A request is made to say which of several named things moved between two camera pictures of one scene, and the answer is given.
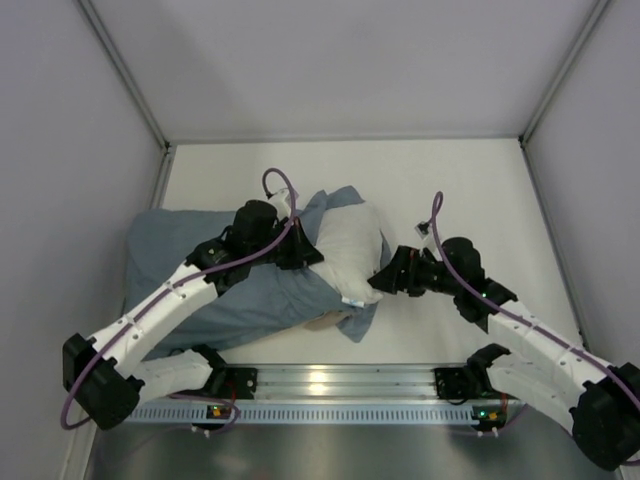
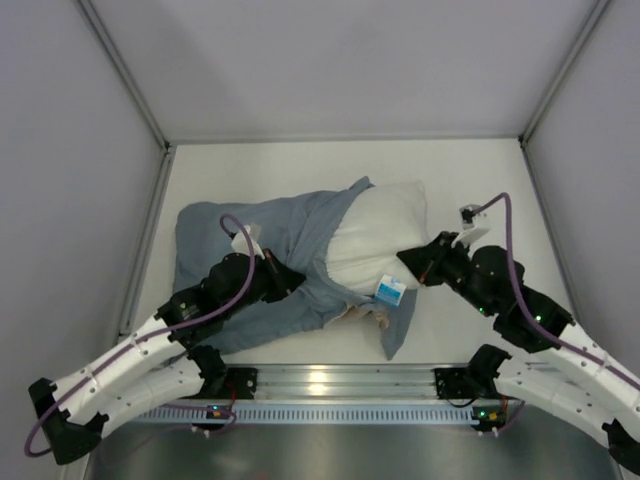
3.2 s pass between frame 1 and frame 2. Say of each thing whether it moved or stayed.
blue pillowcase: moved
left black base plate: stayed
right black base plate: stayed
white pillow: moved
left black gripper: moved
